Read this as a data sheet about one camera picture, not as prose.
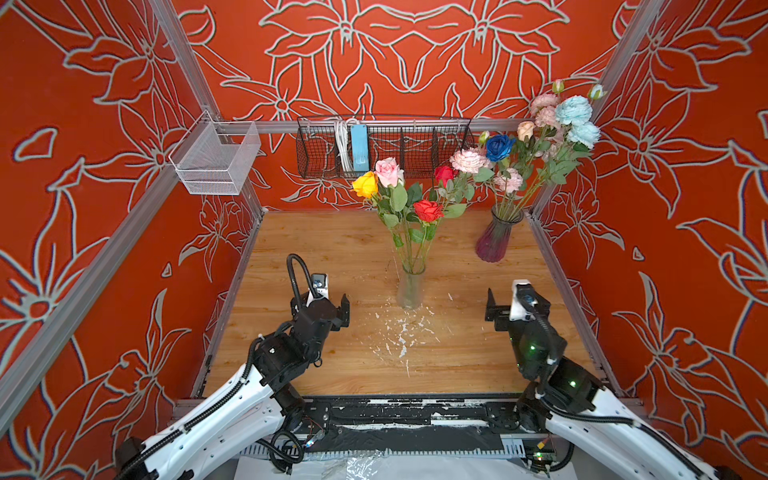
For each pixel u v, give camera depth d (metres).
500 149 0.68
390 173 0.62
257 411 0.59
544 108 0.76
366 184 0.66
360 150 0.90
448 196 0.73
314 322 0.52
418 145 0.97
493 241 0.97
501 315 0.63
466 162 0.66
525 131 0.80
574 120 0.69
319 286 0.62
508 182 0.82
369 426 0.73
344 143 0.89
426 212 0.71
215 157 0.93
